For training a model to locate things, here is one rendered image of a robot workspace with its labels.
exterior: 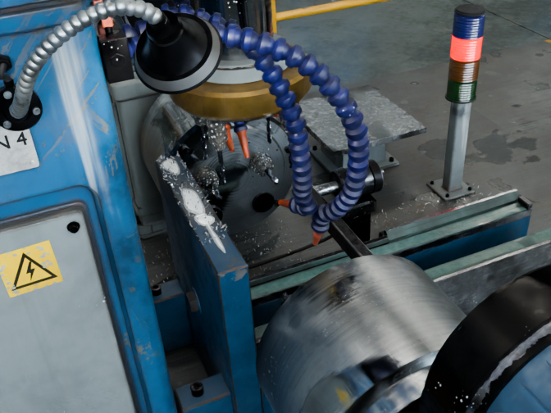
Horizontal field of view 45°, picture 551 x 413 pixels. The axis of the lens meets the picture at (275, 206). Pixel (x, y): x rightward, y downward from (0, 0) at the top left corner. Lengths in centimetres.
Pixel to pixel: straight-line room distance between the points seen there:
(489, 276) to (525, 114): 84
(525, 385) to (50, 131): 43
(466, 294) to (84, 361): 66
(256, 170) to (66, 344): 52
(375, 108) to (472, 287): 64
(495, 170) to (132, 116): 86
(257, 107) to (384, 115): 88
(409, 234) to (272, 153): 29
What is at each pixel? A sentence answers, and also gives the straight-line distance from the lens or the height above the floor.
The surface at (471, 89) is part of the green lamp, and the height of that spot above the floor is 106.
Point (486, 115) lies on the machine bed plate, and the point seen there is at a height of 80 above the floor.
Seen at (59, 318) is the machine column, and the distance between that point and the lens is 73.
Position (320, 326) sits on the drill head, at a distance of 72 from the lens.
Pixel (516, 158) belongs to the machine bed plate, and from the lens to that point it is 173.
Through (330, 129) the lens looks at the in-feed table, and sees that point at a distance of 156.
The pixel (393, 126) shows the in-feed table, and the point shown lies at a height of 92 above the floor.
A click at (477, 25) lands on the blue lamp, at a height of 119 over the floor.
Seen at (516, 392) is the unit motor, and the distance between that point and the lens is 44.
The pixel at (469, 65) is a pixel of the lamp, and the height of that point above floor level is 111.
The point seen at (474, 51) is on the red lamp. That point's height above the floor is 114.
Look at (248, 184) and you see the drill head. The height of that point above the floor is 102.
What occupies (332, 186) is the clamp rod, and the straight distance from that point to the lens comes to 116.
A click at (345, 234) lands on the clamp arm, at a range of 103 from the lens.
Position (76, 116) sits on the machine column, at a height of 139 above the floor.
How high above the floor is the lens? 165
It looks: 34 degrees down
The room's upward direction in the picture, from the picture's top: 4 degrees counter-clockwise
